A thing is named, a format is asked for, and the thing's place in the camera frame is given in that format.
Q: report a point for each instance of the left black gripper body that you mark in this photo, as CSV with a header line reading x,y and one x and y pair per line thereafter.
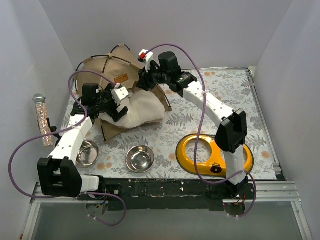
x,y
114,106

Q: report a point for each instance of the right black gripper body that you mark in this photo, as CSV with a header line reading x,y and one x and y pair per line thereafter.
x,y
145,77

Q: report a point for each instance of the cream fluffy pillow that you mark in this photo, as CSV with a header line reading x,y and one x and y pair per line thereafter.
x,y
143,107

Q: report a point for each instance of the beige fabric pet tent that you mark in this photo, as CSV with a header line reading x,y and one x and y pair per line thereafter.
x,y
117,82

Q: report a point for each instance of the black tent pole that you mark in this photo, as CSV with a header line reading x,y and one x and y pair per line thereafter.
x,y
105,65

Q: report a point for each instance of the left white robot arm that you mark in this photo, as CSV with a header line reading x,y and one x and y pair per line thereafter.
x,y
57,173

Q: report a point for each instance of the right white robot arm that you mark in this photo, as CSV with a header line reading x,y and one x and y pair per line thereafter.
x,y
231,124

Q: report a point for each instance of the right steel bowl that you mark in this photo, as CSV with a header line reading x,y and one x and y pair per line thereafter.
x,y
140,159

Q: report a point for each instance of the steel bowl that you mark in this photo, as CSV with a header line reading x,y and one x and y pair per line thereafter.
x,y
87,154
140,159

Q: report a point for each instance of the left steel bowl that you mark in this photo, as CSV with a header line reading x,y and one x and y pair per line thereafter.
x,y
87,154

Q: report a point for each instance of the glitter toy microphone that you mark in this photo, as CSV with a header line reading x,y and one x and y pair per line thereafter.
x,y
42,119

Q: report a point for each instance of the floral table mat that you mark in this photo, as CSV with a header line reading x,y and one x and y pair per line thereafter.
x,y
148,124

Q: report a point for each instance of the yellow double bowl holder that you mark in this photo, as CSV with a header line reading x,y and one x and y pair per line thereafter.
x,y
210,158

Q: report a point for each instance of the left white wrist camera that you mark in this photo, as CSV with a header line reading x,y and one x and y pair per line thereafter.
x,y
119,93

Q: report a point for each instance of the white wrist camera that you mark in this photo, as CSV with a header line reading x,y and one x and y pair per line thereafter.
x,y
119,93
146,57

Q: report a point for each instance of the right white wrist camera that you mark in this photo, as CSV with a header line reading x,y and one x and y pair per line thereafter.
x,y
146,57

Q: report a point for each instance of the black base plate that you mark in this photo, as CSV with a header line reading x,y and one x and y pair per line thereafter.
x,y
154,194

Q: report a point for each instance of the aluminium frame rail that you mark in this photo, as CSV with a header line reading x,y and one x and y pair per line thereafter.
x,y
274,213

